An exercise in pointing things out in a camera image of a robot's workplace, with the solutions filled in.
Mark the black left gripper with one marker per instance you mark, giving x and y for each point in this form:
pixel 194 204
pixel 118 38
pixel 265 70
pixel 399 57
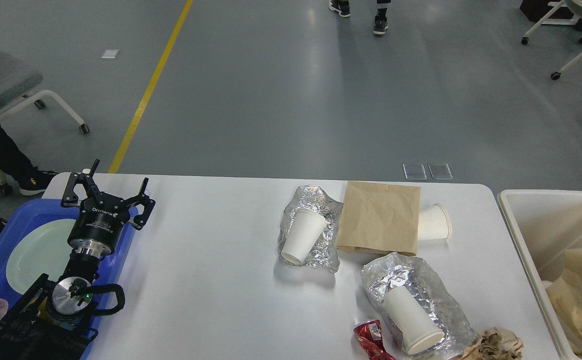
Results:
pixel 97 231

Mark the light green plate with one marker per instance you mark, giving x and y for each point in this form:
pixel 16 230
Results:
pixel 44 250

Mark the aluminium foil sheet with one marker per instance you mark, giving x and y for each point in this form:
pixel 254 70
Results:
pixel 323 255
pixel 415 274

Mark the white paper cup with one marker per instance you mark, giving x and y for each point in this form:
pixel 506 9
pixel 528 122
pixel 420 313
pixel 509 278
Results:
pixel 434 223
pixel 419 331
pixel 303 234

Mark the dark teal mug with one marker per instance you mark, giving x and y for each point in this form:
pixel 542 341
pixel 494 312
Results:
pixel 43 312

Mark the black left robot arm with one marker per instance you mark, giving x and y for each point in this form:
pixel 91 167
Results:
pixel 53 319

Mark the beige plastic bin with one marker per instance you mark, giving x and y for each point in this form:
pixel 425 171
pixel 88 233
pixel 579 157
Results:
pixel 544 223

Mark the crumpled brown paper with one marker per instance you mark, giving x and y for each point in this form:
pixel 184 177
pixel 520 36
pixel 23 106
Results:
pixel 495 343

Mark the blue plastic tray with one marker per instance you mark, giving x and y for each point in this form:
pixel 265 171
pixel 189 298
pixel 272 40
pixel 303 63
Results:
pixel 28 217

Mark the grey office chair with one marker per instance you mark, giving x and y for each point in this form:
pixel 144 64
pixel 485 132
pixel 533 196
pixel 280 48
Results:
pixel 17 81

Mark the white paper cup on foil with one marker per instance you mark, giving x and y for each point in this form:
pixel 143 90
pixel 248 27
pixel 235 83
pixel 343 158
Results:
pixel 303 234

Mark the transparent floor plate right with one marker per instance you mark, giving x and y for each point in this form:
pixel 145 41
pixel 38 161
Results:
pixel 440 171

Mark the transparent floor plate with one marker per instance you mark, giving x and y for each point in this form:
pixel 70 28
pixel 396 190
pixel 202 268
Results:
pixel 440 171
pixel 415 171

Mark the crumpled aluminium foil sheet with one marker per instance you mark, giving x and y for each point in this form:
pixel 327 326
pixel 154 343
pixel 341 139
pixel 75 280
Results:
pixel 323 255

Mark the transparent floor plate left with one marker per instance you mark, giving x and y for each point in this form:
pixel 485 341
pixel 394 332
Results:
pixel 415 171

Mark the crushed red can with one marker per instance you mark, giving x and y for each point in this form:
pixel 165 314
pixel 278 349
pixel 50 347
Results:
pixel 370 338

